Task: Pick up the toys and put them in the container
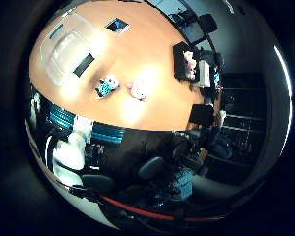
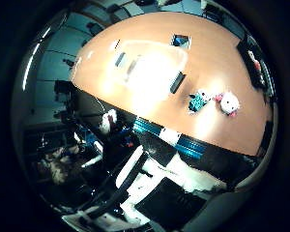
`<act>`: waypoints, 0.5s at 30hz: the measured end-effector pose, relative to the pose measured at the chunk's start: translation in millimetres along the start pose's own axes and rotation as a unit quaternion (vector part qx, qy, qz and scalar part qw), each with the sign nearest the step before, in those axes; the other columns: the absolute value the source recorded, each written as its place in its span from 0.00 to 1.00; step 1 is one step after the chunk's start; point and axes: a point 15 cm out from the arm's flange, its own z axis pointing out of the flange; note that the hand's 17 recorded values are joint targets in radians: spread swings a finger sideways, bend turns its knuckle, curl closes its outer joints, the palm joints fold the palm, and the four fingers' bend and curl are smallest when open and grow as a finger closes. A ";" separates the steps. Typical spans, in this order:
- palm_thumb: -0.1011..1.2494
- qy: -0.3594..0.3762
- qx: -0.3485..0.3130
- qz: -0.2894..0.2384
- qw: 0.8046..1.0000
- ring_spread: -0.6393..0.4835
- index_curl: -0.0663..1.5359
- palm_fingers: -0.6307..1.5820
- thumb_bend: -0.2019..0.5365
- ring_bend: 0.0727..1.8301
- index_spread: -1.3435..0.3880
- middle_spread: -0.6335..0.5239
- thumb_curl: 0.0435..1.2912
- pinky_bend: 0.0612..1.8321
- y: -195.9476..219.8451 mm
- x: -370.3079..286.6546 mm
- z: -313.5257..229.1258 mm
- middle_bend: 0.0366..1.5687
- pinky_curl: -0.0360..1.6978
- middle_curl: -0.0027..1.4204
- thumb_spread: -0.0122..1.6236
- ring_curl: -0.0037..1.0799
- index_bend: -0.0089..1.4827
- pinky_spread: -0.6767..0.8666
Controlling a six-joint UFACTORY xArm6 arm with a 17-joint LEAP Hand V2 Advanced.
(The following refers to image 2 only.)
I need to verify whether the white and pink plush toy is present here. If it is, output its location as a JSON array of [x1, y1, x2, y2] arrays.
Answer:
[[215, 91, 242, 118]]

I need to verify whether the tall black box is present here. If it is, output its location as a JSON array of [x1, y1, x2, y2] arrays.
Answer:
[[236, 33, 276, 101]]

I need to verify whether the teal crochet plush toy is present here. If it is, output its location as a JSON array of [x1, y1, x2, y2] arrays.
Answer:
[[188, 90, 213, 113]]

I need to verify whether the blue aluminium rail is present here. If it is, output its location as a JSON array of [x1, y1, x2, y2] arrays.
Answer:
[[131, 117, 209, 160]]

